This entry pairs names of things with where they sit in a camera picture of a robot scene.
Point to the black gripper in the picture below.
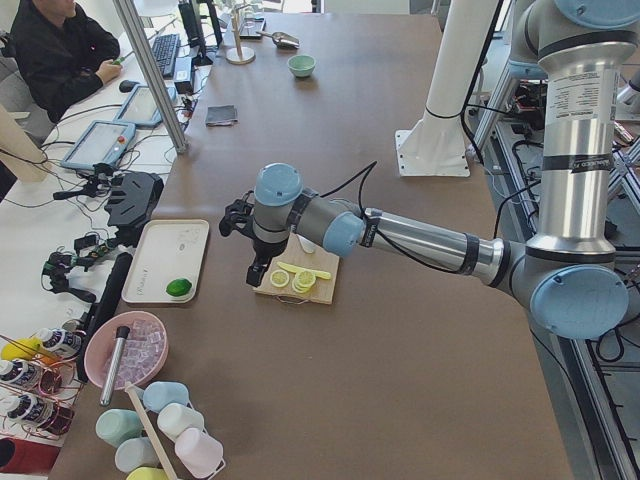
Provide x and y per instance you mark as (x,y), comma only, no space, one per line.
(263,248)

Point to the white ceramic spoon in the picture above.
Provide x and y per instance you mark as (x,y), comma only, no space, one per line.
(307,246)

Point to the mint green bowl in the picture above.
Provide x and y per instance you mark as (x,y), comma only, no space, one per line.
(301,66)

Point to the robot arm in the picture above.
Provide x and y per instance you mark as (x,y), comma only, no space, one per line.
(564,275)

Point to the pink ice bowl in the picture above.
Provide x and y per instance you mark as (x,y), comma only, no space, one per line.
(145,351)

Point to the metal muddler in bowl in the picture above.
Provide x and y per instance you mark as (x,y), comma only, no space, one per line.
(122,333)

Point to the stacked lemon slices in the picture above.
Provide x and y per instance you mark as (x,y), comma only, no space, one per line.
(303,282)

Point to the yellow plastic knife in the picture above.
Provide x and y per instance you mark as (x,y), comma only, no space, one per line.
(298,269)

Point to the wooden cutting board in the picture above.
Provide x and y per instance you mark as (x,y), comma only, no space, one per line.
(321,292)

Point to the green lime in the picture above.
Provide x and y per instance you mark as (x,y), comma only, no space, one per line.
(179,287)

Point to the cream rabbit tray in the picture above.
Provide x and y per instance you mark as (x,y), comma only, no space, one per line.
(168,249)

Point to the grey folded cloth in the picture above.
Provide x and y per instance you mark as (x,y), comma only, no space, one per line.
(223,115)

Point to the light blue plastic cup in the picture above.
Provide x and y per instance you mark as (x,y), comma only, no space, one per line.
(159,394)

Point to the cream plastic cup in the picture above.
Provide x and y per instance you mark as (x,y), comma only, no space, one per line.
(175,418)

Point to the blue teach pendant far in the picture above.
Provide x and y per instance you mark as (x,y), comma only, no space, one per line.
(140,109)

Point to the blue teach pendant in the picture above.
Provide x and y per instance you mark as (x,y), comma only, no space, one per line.
(102,142)
(140,109)

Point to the pink plastic cup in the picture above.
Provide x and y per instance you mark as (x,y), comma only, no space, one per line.
(200,453)

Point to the blue teach pendant near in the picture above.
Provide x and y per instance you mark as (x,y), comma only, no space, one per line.
(102,142)

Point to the wooden mug tree stand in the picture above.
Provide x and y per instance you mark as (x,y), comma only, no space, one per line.
(247,19)

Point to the grey-green plastic cup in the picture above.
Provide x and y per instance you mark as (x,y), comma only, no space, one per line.
(115,426)

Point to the teal plastic cup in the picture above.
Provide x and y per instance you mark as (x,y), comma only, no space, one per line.
(134,453)

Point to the metal ice scoop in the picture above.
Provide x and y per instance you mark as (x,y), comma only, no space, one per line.
(281,40)

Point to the yellow plastic cup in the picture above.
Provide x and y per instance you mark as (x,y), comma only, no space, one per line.
(147,473)

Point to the black keyboard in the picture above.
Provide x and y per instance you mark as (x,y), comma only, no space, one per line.
(165,50)

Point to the yellow lemon juice bottle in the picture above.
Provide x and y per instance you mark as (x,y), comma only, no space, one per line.
(25,349)

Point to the person in black shirt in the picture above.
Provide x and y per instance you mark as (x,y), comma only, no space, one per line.
(63,55)

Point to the lemon slice near handle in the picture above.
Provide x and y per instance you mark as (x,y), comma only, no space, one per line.
(279,278)

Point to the white wire cup rack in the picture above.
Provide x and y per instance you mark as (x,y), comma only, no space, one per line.
(164,459)

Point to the white pedestal column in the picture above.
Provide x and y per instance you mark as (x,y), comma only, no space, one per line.
(435,146)

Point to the aluminium frame post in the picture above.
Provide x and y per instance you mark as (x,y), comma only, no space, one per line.
(134,29)

